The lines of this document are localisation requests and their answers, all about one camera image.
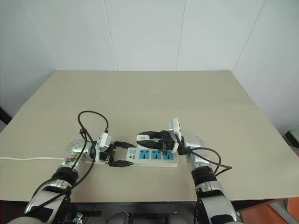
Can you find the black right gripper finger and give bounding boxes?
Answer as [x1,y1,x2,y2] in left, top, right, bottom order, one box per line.
[136,139,164,151]
[139,130,164,139]

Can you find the dark grey rounded shape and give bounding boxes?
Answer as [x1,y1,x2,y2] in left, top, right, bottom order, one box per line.
[107,210,132,224]

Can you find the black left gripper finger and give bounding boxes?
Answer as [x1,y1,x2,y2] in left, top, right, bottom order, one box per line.
[108,160,135,168]
[114,140,136,149]

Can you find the white power strip blue sockets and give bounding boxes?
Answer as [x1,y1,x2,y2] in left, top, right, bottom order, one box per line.
[85,146,179,169]

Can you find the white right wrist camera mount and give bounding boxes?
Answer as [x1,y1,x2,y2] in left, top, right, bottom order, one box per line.
[167,118,183,143]

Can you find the white power strip cord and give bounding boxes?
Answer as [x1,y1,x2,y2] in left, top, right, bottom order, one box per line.
[0,155,65,162]

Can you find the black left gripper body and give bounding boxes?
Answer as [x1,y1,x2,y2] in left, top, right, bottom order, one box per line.
[100,142,117,165]

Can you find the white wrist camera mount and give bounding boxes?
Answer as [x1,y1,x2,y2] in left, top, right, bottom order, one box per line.
[94,133,111,162]
[167,118,183,143]

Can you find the orange object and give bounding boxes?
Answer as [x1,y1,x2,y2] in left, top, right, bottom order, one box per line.
[288,197,299,216]

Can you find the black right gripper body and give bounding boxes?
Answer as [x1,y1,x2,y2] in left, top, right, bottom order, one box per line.
[159,130,179,156]

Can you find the white charger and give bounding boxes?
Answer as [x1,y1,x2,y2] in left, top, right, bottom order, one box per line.
[136,133,152,142]

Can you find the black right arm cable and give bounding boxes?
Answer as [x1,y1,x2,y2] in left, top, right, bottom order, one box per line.
[178,147,233,178]

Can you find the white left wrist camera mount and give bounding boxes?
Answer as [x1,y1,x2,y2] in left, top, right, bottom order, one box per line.
[94,133,111,162]

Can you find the dark object at wall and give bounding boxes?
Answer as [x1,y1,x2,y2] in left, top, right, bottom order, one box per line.
[0,105,13,126]

